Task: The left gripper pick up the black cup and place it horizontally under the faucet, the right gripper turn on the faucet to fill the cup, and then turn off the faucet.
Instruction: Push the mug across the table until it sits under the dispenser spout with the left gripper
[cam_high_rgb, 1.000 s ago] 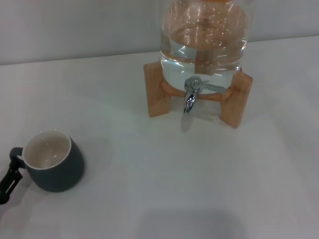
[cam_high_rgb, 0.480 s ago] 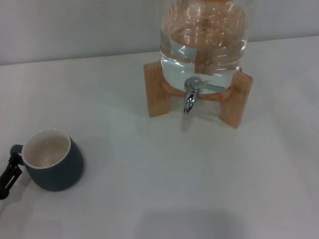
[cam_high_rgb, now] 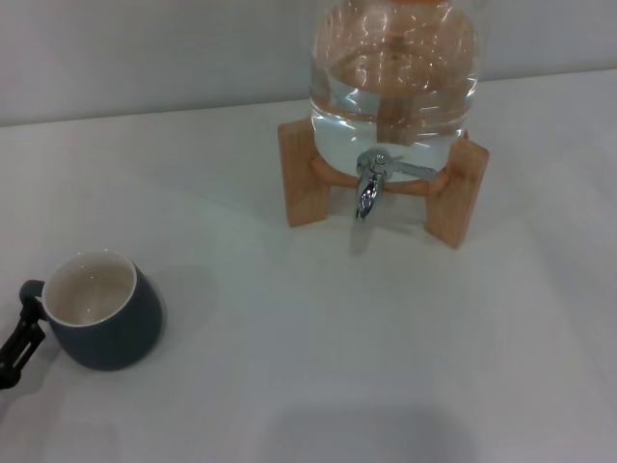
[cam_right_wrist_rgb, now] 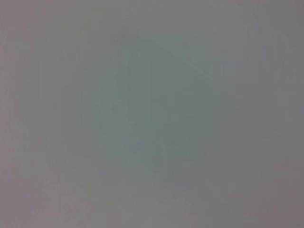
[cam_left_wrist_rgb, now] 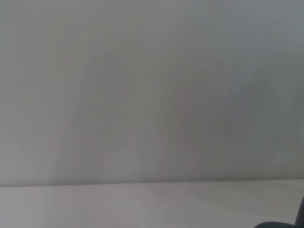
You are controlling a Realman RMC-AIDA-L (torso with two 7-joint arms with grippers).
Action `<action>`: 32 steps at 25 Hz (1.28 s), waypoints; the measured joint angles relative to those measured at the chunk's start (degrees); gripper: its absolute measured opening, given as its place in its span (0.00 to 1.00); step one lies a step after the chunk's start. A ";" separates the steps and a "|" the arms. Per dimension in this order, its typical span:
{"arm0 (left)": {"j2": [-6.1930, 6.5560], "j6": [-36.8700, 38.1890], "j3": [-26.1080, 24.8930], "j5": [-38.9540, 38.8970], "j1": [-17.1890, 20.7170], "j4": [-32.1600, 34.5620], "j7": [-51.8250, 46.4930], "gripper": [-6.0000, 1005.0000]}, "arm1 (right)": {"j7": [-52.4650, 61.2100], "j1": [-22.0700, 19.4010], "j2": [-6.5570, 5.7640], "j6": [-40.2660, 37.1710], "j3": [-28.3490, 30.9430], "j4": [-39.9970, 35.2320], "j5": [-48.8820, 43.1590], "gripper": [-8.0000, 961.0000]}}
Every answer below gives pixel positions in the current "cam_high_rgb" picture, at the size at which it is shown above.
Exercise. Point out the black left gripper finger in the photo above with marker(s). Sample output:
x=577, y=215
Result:
x=26, y=337

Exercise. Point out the black ceramic cup white inside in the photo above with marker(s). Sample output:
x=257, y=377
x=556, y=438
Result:
x=120, y=333

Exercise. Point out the chrome faucet with lever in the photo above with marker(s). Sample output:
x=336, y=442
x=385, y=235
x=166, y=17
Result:
x=368, y=193

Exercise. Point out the wooden dispenser stand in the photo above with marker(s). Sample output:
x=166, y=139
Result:
x=299, y=178

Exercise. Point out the clear glass water dispenser jar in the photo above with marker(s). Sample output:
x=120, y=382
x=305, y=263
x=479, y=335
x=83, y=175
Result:
x=385, y=72

